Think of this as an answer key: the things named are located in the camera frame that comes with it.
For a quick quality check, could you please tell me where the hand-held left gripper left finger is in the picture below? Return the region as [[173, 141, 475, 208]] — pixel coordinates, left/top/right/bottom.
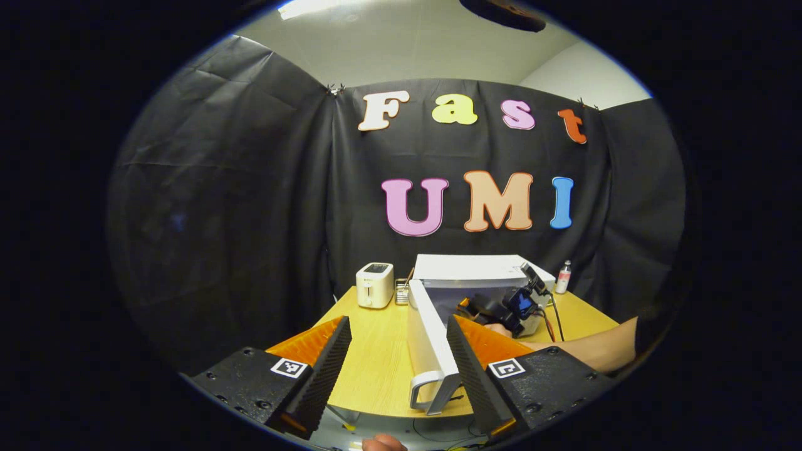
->
[[190, 314, 353, 440]]

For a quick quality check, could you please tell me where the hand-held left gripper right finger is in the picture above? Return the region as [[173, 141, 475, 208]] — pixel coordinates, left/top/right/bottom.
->
[[445, 314, 619, 443]]

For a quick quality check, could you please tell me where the white microwave oven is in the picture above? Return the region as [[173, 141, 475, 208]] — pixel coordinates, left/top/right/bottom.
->
[[407, 254, 557, 415]]

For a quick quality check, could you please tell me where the white toaster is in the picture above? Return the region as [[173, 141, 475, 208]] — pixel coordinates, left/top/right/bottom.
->
[[356, 262, 394, 309]]

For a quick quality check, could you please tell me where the black backdrop cloth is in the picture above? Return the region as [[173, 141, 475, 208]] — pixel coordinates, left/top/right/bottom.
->
[[107, 34, 687, 376]]

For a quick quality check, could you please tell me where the round dark ceiling fixture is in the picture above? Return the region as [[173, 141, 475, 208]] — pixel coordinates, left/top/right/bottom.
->
[[459, 0, 547, 33]]

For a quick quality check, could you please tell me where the ceiling light panel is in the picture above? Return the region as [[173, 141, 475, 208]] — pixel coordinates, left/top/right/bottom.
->
[[278, 0, 352, 21]]

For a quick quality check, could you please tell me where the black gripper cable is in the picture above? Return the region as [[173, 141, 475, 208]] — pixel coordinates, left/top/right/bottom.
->
[[538, 289, 566, 343]]

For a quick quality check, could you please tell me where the small wire rack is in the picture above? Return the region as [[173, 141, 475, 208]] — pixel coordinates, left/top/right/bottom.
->
[[395, 268, 415, 306]]

